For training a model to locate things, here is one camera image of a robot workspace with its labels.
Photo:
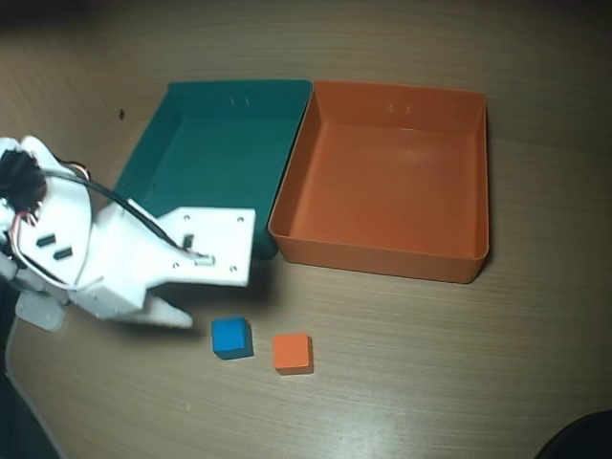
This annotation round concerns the orange cube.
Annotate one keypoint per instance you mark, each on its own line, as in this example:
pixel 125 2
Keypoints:
pixel 291 354

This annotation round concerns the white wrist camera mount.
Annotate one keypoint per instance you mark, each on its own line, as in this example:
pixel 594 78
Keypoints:
pixel 215 248

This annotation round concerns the orange plastic box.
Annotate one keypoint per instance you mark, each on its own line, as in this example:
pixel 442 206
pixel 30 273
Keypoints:
pixel 382 201

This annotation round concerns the blue cube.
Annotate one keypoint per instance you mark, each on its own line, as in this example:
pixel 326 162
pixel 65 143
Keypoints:
pixel 231 337

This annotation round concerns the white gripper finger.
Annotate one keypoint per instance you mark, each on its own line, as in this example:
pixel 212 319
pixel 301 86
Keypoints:
pixel 167 318

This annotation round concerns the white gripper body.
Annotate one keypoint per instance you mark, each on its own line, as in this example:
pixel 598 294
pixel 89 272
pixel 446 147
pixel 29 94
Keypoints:
pixel 125 297

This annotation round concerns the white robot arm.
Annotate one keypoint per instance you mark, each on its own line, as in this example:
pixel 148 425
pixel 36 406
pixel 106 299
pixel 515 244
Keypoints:
pixel 57 210

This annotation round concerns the teal plastic box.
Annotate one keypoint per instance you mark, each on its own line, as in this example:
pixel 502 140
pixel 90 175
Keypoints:
pixel 225 158

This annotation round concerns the translucent white robot base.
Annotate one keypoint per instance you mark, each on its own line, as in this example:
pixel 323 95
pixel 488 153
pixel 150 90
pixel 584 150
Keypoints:
pixel 40 315

